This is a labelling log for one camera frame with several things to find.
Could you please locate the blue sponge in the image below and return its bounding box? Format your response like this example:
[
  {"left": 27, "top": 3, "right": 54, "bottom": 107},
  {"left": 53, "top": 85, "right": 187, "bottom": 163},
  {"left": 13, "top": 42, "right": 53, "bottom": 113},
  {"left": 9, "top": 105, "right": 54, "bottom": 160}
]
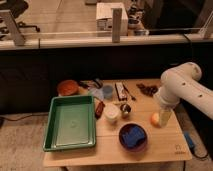
[{"left": 122, "top": 126, "right": 145, "bottom": 148}]

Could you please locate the brown oblong object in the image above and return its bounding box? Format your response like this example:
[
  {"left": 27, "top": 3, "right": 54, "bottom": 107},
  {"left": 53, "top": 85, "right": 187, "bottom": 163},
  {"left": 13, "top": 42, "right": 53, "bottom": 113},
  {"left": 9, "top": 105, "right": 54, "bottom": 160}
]
[{"left": 95, "top": 102, "right": 105, "bottom": 119}]

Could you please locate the dark purple bowl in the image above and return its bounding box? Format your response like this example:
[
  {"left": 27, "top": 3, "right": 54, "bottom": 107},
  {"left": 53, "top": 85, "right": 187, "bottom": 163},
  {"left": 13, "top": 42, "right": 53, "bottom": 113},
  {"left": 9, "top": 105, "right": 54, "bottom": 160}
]
[{"left": 119, "top": 123, "right": 148, "bottom": 152}]

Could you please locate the small metal cup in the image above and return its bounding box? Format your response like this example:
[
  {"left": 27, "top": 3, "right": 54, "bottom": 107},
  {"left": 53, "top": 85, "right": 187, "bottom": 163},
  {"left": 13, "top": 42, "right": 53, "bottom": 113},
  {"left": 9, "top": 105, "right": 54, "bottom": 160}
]
[{"left": 120, "top": 104, "right": 131, "bottom": 118}]

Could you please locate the yellow-red apple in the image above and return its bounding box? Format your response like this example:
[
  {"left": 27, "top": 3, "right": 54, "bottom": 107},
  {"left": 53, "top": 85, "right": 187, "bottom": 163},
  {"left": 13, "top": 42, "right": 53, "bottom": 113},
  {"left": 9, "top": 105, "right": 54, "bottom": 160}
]
[{"left": 150, "top": 113, "right": 159, "bottom": 127}]

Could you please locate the white cardboard box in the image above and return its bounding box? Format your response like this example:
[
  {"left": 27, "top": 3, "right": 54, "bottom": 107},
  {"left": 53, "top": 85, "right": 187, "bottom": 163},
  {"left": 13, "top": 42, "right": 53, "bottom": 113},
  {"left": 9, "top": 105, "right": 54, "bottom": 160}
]
[{"left": 96, "top": 2, "right": 128, "bottom": 36}]

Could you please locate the light blue plastic cup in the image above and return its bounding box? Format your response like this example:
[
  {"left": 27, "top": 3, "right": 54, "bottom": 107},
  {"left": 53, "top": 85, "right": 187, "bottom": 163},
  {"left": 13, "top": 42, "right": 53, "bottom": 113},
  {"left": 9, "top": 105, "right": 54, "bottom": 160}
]
[{"left": 102, "top": 85, "right": 113, "bottom": 99}]

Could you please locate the white paper cup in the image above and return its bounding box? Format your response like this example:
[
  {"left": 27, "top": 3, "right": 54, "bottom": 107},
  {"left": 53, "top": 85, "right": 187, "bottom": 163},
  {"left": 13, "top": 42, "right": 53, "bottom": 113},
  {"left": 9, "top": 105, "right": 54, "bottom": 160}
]
[{"left": 104, "top": 104, "right": 120, "bottom": 123}]

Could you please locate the green plastic tray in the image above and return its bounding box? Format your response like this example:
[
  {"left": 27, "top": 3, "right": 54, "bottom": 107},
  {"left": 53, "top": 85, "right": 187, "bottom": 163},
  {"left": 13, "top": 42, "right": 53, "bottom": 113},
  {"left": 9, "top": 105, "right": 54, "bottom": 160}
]
[{"left": 43, "top": 95, "right": 96, "bottom": 152}]

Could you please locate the dark brown grape bunch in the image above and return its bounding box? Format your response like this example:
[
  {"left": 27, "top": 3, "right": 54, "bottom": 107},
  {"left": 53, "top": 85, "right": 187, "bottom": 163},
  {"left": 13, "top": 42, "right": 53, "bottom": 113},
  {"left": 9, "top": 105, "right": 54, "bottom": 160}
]
[{"left": 137, "top": 83, "right": 158, "bottom": 97}]

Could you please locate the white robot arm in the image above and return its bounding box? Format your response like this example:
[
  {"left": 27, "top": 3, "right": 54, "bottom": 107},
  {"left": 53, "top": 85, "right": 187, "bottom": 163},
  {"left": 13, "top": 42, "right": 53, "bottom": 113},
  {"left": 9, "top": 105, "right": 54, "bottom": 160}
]
[{"left": 154, "top": 62, "right": 213, "bottom": 127}]

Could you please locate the orange-brown bowl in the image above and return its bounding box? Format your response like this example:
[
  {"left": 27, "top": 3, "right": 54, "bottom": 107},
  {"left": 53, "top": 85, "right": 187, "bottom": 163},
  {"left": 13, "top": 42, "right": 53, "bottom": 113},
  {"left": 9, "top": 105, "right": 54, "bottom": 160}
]
[{"left": 57, "top": 80, "right": 79, "bottom": 96}]

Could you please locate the blue device on floor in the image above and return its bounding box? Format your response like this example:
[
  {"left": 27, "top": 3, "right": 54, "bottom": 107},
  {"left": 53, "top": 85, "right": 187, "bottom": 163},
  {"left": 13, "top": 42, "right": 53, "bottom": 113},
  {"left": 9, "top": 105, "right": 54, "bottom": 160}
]
[{"left": 184, "top": 132, "right": 195, "bottom": 150}]

